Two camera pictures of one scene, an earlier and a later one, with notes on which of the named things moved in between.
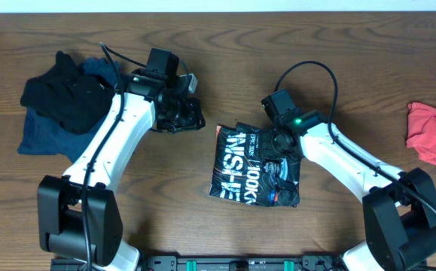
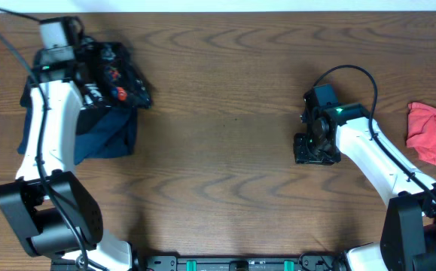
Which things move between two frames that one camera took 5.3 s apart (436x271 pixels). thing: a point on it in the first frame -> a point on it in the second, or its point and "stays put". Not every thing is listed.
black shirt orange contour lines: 243,172 -> 112,74
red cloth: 434,134 stays put
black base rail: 295,262 stays put
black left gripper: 194,122 -> 82,59
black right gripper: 266,149 -> 302,156
